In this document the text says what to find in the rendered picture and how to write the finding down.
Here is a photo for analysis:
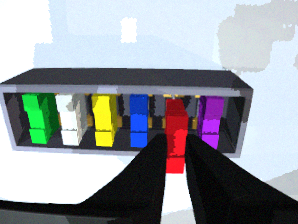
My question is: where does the blue fuse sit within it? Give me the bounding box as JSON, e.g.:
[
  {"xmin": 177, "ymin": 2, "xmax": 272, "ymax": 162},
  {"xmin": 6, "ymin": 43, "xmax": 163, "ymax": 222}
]
[{"xmin": 129, "ymin": 93, "xmax": 148, "ymax": 148}]

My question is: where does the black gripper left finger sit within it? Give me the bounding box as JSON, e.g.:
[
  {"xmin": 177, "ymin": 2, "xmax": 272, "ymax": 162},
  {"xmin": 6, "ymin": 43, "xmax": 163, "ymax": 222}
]
[{"xmin": 0, "ymin": 133, "xmax": 168, "ymax": 224}]

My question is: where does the purple fuse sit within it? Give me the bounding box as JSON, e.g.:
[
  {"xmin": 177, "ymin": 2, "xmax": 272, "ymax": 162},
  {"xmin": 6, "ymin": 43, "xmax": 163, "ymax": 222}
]
[{"xmin": 197, "ymin": 95, "xmax": 223, "ymax": 149}]

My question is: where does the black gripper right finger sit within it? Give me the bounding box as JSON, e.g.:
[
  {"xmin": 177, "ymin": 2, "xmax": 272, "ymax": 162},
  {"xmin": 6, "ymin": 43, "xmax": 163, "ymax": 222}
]
[{"xmin": 184, "ymin": 135, "xmax": 298, "ymax": 224}]

